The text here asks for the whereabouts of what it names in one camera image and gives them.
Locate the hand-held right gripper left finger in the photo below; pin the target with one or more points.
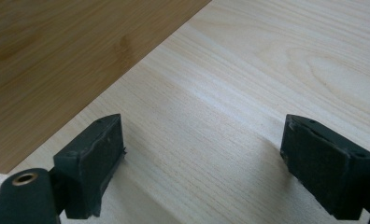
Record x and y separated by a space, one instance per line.
89 168

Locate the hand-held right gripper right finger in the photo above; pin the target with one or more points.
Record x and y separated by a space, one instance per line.
326 168

